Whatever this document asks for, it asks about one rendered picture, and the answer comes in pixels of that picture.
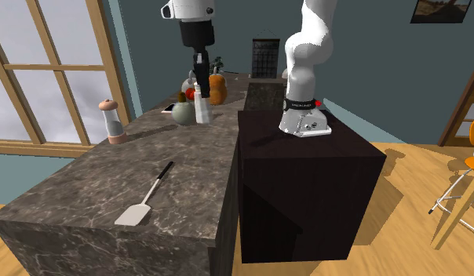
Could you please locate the light wooden table leg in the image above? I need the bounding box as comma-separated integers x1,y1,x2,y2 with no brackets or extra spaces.
430,168,474,252

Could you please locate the glass and wood pepper grinder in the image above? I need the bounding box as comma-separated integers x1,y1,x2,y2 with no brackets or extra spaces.
97,99,128,146

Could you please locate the brown wooden ladder shelf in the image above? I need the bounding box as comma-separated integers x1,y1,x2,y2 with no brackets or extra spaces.
437,56,474,148

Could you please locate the orange gourd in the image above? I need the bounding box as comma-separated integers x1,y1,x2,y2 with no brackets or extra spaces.
207,67,228,107

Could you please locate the dark robot stand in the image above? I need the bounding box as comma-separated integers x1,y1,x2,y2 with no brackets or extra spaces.
236,108,388,265

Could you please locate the white spatula with black handle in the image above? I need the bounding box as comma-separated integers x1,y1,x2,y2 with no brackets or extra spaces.
114,161,175,227

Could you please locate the grey-green round vase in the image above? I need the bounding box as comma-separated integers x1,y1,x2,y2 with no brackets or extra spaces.
171,91,197,127

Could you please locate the wooden framed window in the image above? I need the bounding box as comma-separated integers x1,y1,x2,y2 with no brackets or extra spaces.
0,0,133,158

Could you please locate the dark framed wall picture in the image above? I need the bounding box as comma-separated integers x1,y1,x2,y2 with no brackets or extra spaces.
410,0,473,25

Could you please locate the small green plant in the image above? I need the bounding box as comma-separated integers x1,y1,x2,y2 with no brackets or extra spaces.
210,56,225,74

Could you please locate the white kettle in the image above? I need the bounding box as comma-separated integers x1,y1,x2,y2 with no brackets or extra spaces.
181,69,198,93

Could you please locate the black wall calendar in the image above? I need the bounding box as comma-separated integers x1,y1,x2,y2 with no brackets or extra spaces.
251,38,281,80

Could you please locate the white bottle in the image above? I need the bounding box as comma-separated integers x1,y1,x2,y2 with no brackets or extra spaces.
193,84,213,125

